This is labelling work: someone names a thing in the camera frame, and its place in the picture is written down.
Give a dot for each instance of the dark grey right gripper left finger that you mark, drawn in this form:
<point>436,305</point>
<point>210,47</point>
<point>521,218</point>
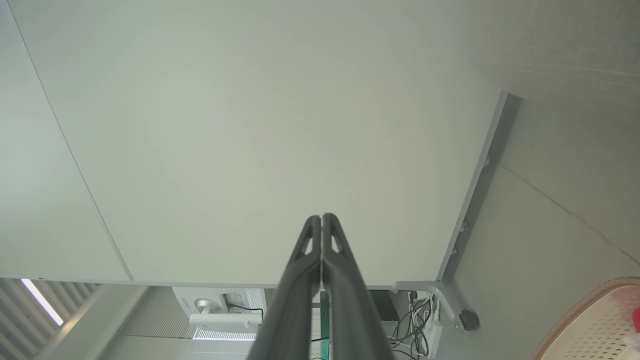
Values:
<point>292,300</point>

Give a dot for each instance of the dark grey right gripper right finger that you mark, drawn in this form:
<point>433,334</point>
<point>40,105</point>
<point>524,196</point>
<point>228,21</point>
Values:
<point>350,310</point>

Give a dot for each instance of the black caster wheel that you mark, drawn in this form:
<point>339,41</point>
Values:
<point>469,320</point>

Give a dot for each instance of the white monitor back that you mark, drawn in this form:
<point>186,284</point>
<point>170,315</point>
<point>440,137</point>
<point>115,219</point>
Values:
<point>215,315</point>

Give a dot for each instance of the black box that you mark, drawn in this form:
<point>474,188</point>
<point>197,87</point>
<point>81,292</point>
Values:
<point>384,305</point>

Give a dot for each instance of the white power strip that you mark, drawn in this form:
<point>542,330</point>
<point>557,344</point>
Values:
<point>434,340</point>

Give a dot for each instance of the cream perforated laundry basket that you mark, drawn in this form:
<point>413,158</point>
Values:
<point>585,325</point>

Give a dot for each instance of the long ceiling light strip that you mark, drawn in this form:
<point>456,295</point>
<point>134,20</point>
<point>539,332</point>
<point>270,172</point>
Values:
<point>42,301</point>

